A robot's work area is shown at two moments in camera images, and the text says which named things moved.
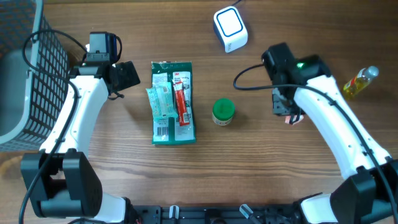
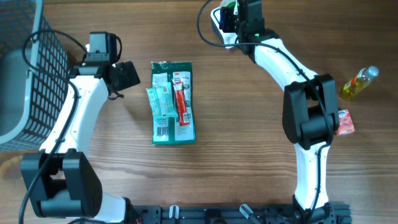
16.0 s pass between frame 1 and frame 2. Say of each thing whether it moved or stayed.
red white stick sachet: stayed
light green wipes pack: stayed
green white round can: moved
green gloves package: stayed
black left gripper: stayed
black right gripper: moved
